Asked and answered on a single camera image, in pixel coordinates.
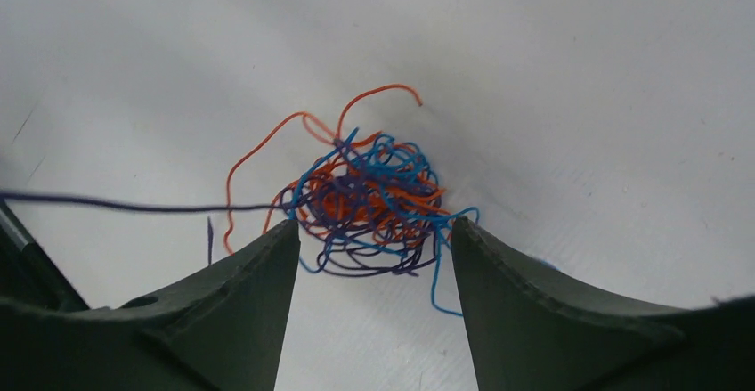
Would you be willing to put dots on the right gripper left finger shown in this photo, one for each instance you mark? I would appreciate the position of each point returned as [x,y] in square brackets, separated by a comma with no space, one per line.
[221,328]

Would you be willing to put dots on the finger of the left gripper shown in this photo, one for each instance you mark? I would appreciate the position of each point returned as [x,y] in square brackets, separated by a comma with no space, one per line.
[28,274]

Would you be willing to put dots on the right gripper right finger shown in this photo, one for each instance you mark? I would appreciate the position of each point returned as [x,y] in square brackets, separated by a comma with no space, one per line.
[532,327]

